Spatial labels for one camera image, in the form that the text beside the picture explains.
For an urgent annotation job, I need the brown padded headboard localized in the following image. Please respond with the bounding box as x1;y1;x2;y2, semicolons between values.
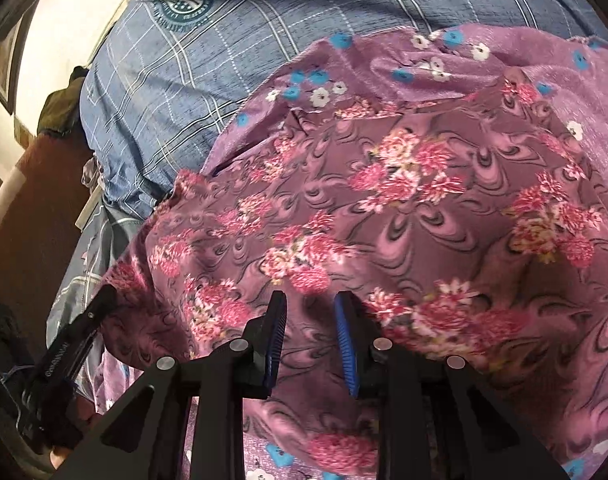
0;130;102;341

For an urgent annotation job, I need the person's left hand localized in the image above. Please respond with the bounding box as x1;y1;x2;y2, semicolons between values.
48;400;97;472

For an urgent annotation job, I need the blue plaid quilt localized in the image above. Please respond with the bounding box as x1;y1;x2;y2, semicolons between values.
79;0;605;221

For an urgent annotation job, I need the purple floral blanket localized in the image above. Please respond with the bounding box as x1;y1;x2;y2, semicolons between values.
91;22;608;480

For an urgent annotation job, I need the crumpled grey purple cloth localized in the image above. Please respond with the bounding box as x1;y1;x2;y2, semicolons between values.
81;155;105;193

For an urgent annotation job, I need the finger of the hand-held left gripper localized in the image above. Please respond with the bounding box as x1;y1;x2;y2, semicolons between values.
79;284;121;342

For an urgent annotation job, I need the olive green clothing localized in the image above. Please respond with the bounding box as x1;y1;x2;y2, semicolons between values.
36;66;92;136

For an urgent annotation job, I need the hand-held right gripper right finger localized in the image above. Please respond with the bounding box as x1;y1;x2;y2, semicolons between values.
333;291;575;480

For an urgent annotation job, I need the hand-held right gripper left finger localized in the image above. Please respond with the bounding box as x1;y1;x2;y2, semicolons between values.
49;290;290;480

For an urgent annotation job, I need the maroon floral shirt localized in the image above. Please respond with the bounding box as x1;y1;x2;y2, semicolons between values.
101;75;608;478

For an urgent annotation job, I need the grey striped pillow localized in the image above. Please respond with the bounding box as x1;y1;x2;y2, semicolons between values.
46;195;157;341

